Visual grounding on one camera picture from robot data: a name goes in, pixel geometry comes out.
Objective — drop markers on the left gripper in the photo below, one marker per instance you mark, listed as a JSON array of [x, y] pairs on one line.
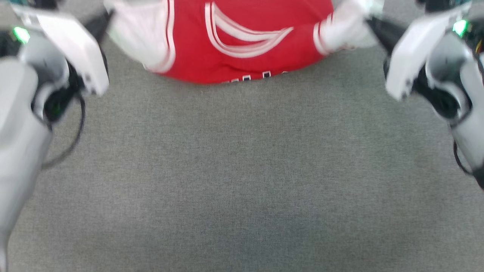
[[38, 56]]

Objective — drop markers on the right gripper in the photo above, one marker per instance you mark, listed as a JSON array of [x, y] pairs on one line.
[[450, 71]]

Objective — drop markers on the red and white basketball jersey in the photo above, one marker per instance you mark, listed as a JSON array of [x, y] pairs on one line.
[[245, 45]]

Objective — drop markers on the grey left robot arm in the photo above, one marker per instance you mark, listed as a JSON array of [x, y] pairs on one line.
[[19, 151]]

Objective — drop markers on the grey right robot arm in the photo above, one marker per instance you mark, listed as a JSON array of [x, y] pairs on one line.
[[472, 132]]

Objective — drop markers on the grey fabric sofa cushion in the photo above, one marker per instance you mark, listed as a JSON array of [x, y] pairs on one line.
[[242, 170]]

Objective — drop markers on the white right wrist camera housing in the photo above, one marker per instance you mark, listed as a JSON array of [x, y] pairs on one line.
[[412, 53]]

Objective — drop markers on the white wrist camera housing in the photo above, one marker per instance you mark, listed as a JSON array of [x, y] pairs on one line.
[[412, 53], [75, 49]]

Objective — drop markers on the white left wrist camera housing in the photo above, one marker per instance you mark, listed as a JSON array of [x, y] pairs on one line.
[[75, 49]]

